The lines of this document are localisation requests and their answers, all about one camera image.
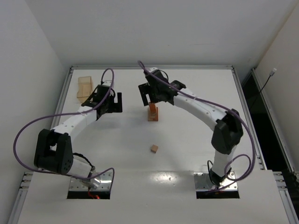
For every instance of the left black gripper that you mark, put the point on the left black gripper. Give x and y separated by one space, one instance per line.
112 105

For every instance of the lone light wood cube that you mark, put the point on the lone light wood cube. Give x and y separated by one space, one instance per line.
154 148

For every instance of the reddish long wood block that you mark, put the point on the reddish long wood block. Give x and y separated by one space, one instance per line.
156 118

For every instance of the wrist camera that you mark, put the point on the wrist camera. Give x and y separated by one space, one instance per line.
109 83
150 71

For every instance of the metal base plate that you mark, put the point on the metal base plate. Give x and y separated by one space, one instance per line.
204 184
100 183

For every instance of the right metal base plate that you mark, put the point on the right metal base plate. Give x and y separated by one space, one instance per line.
204 184

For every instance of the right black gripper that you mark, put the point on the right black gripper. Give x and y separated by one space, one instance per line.
147 91

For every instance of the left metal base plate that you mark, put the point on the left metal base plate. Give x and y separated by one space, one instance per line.
100 183

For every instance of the brown arch wood block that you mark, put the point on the brown arch wood block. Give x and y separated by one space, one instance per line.
152 108

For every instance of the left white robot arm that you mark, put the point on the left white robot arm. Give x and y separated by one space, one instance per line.
54 147

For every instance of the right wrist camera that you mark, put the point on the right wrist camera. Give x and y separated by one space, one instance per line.
150 71

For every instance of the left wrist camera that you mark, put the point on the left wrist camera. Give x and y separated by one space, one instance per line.
109 83

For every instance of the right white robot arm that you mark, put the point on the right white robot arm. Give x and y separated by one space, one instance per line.
227 129

